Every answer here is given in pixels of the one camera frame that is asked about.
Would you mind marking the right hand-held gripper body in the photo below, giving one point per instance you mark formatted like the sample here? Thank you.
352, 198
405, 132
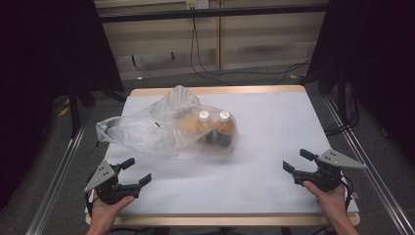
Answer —
326, 178

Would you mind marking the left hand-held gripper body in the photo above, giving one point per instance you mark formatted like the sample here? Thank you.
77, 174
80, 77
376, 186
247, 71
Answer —
106, 187

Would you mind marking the clear plastic bag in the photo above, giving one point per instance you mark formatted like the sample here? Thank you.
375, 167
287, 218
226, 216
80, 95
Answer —
147, 130

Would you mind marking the orange drink bottle white cap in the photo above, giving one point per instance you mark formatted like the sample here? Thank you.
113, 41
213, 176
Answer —
225, 129
204, 125

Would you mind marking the person's left hand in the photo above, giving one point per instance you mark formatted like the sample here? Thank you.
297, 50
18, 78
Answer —
106, 213

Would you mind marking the person's right hand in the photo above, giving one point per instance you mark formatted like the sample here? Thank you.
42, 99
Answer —
332, 204

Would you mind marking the white table mat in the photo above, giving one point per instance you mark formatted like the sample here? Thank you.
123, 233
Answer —
228, 182

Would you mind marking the black stand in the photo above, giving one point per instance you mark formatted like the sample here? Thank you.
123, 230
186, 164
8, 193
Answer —
74, 111

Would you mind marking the yellow tape strip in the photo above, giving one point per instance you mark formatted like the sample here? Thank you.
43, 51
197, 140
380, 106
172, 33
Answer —
64, 111

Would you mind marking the wooden table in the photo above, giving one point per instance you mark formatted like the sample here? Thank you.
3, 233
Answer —
228, 89

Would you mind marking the dark curtain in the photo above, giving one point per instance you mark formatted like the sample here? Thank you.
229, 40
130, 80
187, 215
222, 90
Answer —
49, 65
375, 49

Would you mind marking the black horizontal bar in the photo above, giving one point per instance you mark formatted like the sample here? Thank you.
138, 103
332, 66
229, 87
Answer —
212, 13

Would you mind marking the metal floor rail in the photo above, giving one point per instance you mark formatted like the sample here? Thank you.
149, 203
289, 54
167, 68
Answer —
55, 182
375, 176

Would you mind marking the white wall outlet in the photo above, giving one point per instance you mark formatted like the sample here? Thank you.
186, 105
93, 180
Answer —
197, 4

